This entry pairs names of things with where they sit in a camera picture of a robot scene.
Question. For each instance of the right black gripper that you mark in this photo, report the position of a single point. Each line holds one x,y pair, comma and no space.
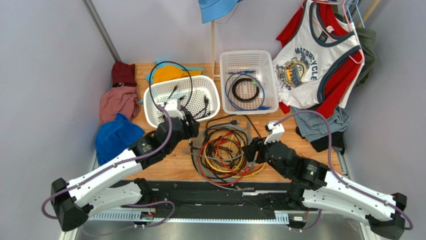
252,150

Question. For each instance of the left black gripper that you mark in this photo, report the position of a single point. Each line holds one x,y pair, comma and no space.
193,126

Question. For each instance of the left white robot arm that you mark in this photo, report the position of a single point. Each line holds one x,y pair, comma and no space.
73,202

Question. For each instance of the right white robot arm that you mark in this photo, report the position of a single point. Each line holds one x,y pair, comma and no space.
313,185

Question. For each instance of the white oval perforated basket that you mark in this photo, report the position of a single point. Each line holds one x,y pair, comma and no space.
198,94

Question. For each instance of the orange cloth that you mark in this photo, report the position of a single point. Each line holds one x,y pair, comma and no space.
171,72

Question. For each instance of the teal cloth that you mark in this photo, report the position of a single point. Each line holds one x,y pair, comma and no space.
149,76

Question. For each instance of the white rectangular perforated basket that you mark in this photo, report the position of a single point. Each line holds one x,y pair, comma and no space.
247,82

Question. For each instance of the denim jeans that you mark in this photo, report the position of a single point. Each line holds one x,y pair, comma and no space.
312,127

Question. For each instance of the pink cloth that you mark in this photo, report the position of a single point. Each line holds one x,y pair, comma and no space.
123,99

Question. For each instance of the blue cloth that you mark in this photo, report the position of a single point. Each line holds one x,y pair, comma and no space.
114,137

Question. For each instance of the dark red cloth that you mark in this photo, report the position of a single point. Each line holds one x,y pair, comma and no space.
123,75

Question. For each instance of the white motorcycle tank top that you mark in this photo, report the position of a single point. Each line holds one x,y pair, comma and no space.
309,66

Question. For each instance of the red shirt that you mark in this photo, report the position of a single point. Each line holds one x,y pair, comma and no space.
339,80

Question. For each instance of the blue bucket hat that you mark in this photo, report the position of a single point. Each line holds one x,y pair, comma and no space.
212,10

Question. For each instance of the olive green garment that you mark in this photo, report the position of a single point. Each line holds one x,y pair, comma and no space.
367,39

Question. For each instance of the pink clothes hanger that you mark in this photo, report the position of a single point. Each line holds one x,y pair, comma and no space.
346,24

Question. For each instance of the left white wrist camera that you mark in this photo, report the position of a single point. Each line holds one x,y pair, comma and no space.
173,108

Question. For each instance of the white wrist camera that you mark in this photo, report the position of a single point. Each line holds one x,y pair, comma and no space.
173,108
275,131

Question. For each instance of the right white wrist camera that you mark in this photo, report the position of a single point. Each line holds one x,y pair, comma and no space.
275,131

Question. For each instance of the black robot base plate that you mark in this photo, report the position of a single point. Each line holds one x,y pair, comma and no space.
199,199

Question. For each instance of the white slotted cable duct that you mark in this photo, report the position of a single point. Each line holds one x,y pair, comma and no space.
278,218

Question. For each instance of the aluminium frame post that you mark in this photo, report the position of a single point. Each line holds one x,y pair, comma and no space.
97,20

